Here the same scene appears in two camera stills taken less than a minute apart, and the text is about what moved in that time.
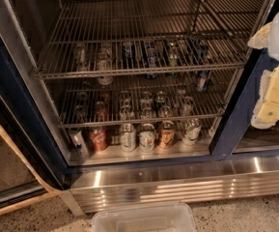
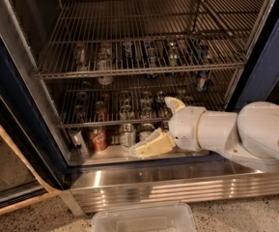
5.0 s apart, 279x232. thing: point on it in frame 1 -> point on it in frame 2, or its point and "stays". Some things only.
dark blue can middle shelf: [127, 52] stays
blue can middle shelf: [152, 60] stays
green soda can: [173, 58] stays
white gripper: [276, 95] -> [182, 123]
